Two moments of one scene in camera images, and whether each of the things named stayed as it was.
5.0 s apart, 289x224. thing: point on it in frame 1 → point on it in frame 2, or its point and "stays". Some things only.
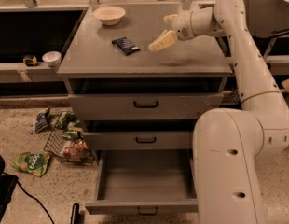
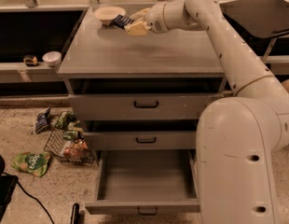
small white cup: x=53 y=59 stays
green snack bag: x=34 y=163 stays
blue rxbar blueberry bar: x=127 y=47 → x=120 y=21
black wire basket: x=65 y=140 stays
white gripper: x=183 y=26 → x=156 y=19
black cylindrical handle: x=74 y=219 stays
